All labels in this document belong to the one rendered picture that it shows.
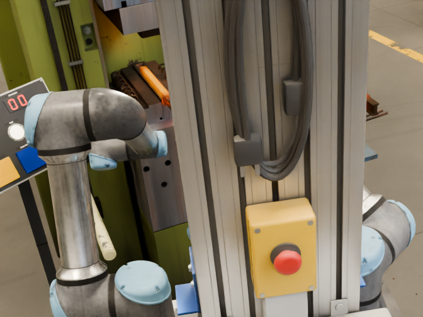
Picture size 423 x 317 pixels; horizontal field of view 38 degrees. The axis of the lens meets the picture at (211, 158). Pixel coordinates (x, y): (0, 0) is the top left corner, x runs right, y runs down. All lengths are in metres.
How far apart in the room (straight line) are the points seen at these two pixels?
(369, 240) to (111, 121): 0.64
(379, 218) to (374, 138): 2.48
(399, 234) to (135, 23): 1.15
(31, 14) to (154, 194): 0.80
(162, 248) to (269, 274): 1.70
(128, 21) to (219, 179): 1.39
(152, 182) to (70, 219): 1.02
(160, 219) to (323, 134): 1.70
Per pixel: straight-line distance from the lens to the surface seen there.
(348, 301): 1.00
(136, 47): 2.70
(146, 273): 1.40
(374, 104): 2.22
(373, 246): 1.43
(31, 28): 2.24
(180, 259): 2.60
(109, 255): 2.16
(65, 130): 1.32
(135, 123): 1.35
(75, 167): 1.35
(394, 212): 1.54
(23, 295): 3.10
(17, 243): 3.44
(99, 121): 1.30
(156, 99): 2.31
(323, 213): 0.87
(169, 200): 2.42
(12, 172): 2.00
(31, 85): 2.10
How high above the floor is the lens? 1.95
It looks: 31 degrees down
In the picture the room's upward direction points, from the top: 7 degrees counter-clockwise
